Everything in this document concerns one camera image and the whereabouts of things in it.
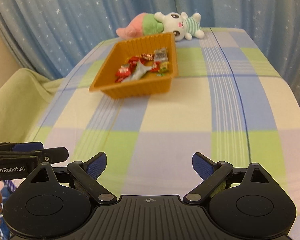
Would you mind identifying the large red snack packet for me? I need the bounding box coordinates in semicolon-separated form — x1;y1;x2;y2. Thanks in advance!
115;64;131;83

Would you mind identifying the green candy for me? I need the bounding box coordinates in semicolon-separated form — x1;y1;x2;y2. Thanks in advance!
157;73;166;77

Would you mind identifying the yellow candy packet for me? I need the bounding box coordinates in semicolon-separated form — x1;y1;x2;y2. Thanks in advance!
159;61;170;73

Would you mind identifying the silver green snack pouch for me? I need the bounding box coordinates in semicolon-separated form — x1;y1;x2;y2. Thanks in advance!
122;61;151;83

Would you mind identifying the small red candy packet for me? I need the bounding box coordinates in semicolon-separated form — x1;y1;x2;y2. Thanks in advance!
127;56;140;68

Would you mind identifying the clear dark snack packet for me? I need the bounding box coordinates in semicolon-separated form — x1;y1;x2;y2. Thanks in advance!
153;47;168;62

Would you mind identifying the dark red candy packet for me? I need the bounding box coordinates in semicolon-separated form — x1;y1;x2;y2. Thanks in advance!
150;61;160;73

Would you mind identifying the shiny red orange candy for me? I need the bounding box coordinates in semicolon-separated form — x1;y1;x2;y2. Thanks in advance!
140;53;154;61

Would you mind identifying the pale green sofa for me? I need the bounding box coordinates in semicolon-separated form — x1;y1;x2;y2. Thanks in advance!
0;68;63;142

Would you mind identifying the checkered tablecloth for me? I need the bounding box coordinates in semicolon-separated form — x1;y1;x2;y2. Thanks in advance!
29;28;300;214

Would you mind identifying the orange plastic tray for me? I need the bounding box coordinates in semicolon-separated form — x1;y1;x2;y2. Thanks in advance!
89;33;178;99

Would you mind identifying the blue star curtain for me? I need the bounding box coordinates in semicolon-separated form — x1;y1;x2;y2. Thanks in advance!
0;0;300;106

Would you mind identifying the white bunny plush toy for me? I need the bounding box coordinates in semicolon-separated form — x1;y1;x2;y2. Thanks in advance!
154;12;204;41

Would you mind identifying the pink green carrot plush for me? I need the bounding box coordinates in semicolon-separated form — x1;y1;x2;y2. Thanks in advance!
116;12;164;40

